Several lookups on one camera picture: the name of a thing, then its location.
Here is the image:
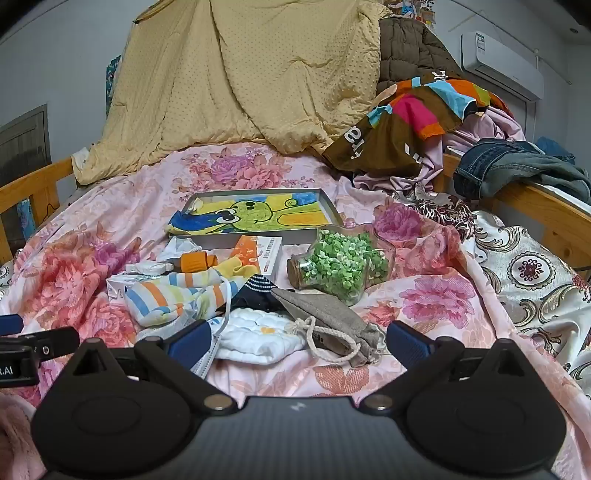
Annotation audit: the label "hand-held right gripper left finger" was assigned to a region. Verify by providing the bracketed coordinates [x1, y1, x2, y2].
[67, 320, 238, 414]

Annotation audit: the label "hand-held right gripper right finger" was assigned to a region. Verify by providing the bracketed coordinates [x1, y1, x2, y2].
[359, 320, 537, 413]

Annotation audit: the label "striped sock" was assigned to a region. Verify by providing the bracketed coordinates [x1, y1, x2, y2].
[124, 270, 232, 324]

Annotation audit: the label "white quilted bib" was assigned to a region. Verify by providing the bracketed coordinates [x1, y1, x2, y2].
[215, 307, 308, 365]

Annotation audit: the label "white foam piece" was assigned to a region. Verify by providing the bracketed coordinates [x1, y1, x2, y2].
[126, 261, 174, 276]

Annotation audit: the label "navy dotted sock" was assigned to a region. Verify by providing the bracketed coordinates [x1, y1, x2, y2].
[228, 274, 289, 311]

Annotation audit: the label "grey drawstring pouch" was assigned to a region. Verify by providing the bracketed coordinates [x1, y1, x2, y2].
[270, 287, 386, 368]

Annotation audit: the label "white cotton cloth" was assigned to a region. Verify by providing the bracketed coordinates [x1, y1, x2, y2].
[159, 236, 204, 264]

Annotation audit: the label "grey metal tray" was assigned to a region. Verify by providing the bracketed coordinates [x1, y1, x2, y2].
[180, 188, 345, 247]

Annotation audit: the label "person's left forearm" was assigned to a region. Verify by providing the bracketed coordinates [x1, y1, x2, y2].
[0, 392, 42, 480]

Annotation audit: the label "white and blue carton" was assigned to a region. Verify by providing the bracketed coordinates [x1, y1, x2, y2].
[106, 273, 153, 303]

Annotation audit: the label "glass jar of green stars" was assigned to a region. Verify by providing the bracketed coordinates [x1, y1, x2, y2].
[287, 224, 397, 306]

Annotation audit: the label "white and orange box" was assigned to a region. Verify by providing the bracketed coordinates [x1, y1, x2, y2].
[228, 234, 283, 282]

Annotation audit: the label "cork stopper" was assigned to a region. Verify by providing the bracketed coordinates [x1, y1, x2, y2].
[287, 257, 305, 289]

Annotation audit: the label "ornate patterned blanket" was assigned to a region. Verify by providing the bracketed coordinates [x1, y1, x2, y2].
[397, 185, 591, 393]

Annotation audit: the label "pink floral bedsheet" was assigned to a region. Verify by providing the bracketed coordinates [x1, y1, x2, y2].
[0, 141, 591, 480]

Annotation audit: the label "white pillow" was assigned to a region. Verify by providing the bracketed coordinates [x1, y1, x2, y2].
[71, 148, 95, 185]

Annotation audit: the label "grey door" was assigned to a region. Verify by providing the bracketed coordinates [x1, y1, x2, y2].
[0, 105, 51, 252]

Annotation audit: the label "blue jeans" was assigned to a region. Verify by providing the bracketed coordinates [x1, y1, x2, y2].
[452, 138, 591, 204]

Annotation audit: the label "brown colourful printed cloth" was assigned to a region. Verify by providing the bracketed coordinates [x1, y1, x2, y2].
[322, 76, 492, 178]

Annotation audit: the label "yellow dotted quilt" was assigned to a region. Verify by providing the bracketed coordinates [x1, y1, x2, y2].
[74, 0, 393, 185]

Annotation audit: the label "brown quilted jacket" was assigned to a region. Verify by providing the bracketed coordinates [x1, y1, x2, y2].
[376, 16, 465, 97]

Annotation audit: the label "white air conditioner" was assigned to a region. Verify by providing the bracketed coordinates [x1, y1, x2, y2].
[460, 31, 546, 101]

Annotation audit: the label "wooden bed frame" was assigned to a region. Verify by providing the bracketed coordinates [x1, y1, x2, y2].
[0, 152, 591, 278]

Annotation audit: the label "teal wall hanging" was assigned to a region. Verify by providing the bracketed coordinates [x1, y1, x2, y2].
[105, 54, 122, 121]

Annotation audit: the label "colourful wall poster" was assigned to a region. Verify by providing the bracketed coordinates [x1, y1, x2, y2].
[383, 0, 437, 28]

